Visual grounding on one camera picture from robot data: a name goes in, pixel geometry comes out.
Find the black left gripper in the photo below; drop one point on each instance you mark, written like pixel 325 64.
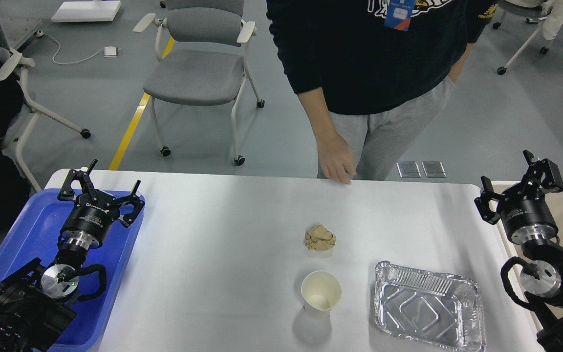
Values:
pixel 92 215

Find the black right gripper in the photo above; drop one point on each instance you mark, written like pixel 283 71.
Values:
pixel 524 216

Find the white paper cup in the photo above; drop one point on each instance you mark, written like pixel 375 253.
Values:
pixel 321 292

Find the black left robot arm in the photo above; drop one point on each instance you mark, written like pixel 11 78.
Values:
pixel 61 265

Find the person's right hand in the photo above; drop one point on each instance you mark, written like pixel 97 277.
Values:
pixel 336 158

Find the blue plastic tray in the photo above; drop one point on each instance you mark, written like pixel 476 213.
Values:
pixel 35 235

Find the metal floor socket plate right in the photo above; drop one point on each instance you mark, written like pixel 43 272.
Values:
pixel 434 169

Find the metal floor socket plate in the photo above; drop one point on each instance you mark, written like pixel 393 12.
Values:
pixel 434 169
pixel 408 169

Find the metal floor socket plate left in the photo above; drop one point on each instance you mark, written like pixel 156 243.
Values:
pixel 408 169

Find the aluminium foil tray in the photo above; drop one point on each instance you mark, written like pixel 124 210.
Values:
pixel 440 309

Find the grey office chair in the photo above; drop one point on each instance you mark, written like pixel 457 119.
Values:
pixel 197 77

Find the person in black hoodie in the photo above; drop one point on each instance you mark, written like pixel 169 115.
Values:
pixel 376 72

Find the white flat base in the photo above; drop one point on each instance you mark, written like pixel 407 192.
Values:
pixel 87 11

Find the crumpled brown paper ball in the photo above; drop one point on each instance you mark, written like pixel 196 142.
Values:
pixel 319 238

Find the white power adapter with cable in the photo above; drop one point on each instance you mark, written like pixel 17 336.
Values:
pixel 106 52

